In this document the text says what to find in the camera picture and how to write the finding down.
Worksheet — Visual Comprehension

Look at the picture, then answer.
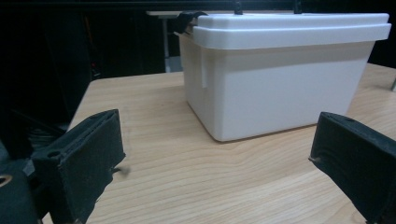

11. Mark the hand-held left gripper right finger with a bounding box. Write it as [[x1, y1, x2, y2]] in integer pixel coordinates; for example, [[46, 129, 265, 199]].
[[308, 111, 396, 224]]

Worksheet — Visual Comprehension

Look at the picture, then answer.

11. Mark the white plastic storage box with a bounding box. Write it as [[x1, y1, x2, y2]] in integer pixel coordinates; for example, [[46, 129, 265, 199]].
[[178, 32, 376, 143]]

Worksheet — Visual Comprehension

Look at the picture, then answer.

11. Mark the white lid with black latches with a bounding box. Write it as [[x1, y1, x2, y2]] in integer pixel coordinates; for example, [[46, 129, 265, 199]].
[[174, 10, 392, 50]]

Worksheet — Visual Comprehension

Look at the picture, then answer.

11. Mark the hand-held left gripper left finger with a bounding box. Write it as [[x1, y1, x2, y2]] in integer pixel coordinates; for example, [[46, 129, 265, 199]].
[[32, 108, 127, 224]]

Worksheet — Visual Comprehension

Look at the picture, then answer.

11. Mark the white metal desk frame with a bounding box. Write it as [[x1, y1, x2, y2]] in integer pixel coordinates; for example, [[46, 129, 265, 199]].
[[146, 9, 188, 73]]

